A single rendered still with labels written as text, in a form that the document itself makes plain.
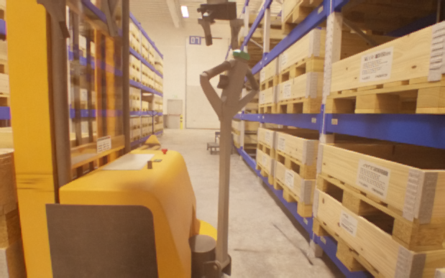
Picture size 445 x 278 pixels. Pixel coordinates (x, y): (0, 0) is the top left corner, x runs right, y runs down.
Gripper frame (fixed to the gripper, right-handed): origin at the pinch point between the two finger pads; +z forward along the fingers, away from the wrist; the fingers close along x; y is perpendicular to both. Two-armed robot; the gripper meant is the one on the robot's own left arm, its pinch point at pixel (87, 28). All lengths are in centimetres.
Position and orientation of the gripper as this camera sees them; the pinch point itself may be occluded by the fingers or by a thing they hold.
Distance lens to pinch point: 69.6
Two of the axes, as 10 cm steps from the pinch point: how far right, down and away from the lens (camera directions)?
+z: 0.1, 8.6, 5.1
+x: -10.0, 0.1, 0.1
